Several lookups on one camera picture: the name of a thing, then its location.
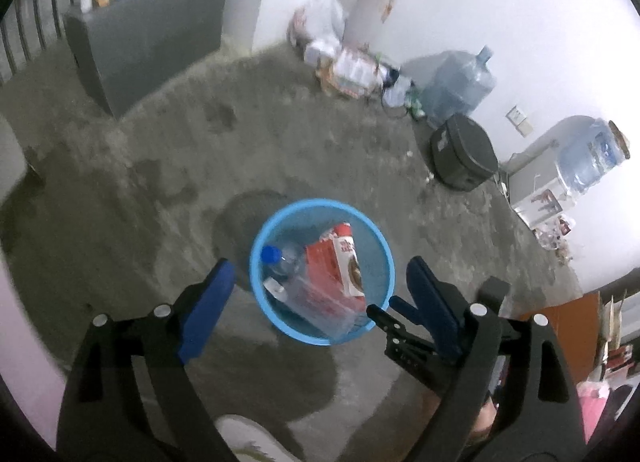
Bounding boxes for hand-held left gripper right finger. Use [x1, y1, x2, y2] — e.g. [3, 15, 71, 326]
[405, 255, 588, 462]

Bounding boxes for pink printed clothing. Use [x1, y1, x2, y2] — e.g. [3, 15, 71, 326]
[574, 376, 618, 445]

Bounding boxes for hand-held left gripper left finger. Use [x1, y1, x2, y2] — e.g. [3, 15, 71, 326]
[56, 257, 237, 462]

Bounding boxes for black round case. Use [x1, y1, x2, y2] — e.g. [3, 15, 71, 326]
[429, 113, 500, 193]

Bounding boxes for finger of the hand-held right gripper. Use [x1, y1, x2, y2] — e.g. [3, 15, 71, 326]
[384, 333, 453, 387]
[366, 294, 432, 343]

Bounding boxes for orange wooden board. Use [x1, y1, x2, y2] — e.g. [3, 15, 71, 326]
[517, 291, 602, 384]

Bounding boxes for pile of bags and packets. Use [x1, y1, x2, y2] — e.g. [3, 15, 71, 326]
[287, 0, 427, 119]

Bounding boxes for wall socket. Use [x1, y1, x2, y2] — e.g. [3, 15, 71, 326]
[505, 104, 536, 138]

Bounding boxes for blue mesh waste basket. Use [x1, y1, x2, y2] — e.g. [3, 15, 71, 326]
[249, 198, 397, 346]

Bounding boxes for grey cabinet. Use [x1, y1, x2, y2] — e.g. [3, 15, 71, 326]
[62, 0, 232, 122]

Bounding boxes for white shoe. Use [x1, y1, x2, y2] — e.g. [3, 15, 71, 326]
[214, 413, 297, 462]

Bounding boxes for white water dispenser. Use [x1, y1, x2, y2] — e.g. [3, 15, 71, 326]
[504, 139, 578, 230]

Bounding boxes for empty blue water jug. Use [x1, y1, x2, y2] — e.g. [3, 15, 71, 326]
[421, 45, 497, 129]

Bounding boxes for person's right hand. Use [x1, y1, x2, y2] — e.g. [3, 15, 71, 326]
[470, 402, 499, 442]

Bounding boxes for clear plastic bottle blue label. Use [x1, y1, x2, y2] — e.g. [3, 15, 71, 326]
[260, 243, 372, 339]

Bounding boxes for metal balcony railing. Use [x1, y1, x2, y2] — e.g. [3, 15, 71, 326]
[0, 0, 68, 90]

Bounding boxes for red snack packet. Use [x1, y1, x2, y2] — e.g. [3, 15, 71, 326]
[304, 222, 370, 314]

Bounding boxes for blue water jug on dispenser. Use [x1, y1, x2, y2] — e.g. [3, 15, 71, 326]
[556, 117, 632, 196]

